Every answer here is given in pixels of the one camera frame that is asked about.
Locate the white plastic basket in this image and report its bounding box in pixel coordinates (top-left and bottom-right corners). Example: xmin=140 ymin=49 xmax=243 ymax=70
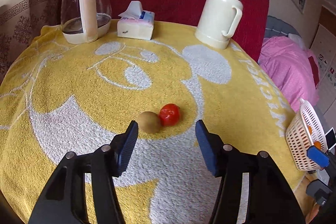
xmin=285 ymin=98 xmax=327 ymax=172

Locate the small orange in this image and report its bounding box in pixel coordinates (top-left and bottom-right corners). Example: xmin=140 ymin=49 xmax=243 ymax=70
xmin=307 ymin=125 xmax=313 ymax=135

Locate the yellow cartoon towel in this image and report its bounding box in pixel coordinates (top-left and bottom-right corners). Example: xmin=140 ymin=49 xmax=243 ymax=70
xmin=1 ymin=22 xmax=304 ymax=223

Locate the cream thermos flask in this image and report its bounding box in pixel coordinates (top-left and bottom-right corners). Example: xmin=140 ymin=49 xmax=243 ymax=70
xmin=195 ymin=0 xmax=243 ymax=50

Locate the tissue box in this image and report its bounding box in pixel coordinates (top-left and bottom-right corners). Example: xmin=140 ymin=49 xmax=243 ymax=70
xmin=117 ymin=1 xmax=155 ymax=40

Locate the glass electric kettle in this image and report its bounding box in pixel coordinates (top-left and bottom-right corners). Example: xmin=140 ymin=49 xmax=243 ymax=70
xmin=61 ymin=0 xmax=112 ymax=44

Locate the large orange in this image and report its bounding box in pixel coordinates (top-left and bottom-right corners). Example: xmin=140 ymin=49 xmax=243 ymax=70
xmin=313 ymin=140 xmax=322 ymax=150

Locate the far tan kiwi fruit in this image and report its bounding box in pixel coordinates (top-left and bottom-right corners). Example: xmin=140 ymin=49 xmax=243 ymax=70
xmin=137 ymin=111 xmax=161 ymax=134

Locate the pink bedding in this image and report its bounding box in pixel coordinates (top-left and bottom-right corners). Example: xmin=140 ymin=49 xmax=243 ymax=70
xmin=258 ymin=36 xmax=319 ymax=111

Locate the beige patterned curtain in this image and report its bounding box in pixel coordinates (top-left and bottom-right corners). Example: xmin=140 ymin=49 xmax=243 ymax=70
xmin=1 ymin=0 xmax=60 ymax=78

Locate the far red tomato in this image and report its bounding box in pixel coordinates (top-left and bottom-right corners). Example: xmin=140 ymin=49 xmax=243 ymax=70
xmin=158 ymin=103 xmax=181 ymax=127

